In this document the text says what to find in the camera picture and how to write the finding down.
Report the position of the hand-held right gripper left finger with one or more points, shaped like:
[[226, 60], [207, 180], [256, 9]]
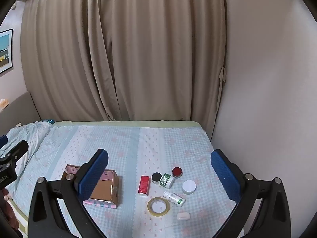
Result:
[[95, 171]]

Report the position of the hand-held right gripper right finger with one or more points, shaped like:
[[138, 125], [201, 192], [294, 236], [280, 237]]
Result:
[[224, 173]]

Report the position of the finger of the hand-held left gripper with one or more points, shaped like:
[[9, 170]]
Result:
[[18, 148], [3, 141]]

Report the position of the cardboard box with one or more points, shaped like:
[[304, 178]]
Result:
[[104, 191]]

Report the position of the red-lid jar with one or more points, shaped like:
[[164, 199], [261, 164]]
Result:
[[177, 171]]

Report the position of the green label white jar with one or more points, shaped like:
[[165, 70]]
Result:
[[166, 180]]

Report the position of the light blue quilt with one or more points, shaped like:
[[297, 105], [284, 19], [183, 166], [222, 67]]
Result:
[[29, 133]]

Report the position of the pink striped packet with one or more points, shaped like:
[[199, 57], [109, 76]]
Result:
[[101, 203]]

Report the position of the grey headboard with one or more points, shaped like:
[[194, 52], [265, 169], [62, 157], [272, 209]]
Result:
[[22, 111]]

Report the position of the white-lid jar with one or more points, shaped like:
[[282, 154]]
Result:
[[189, 186]]

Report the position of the tan tissue box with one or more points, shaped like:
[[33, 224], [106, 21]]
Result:
[[3, 104]]

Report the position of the dark red cloth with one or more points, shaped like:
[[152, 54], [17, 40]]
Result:
[[10, 210]]

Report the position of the teal cloth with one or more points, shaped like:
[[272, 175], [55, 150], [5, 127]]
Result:
[[48, 121]]

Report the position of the patterned white tablecloth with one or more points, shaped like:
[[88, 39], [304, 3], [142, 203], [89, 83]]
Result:
[[128, 148]]

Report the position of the red box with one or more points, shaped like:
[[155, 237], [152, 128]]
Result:
[[144, 186]]

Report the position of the white bottle green label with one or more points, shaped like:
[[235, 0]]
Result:
[[174, 198]]

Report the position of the black-lid jar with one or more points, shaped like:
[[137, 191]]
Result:
[[156, 177]]

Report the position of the clear tape roll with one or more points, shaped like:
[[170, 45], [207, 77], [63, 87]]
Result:
[[148, 206]]

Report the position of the beige curtain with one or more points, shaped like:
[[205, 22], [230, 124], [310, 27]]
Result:
[[123, 54]]

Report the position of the framed wall picture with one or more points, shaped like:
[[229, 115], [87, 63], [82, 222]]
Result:
[[5, 52]]

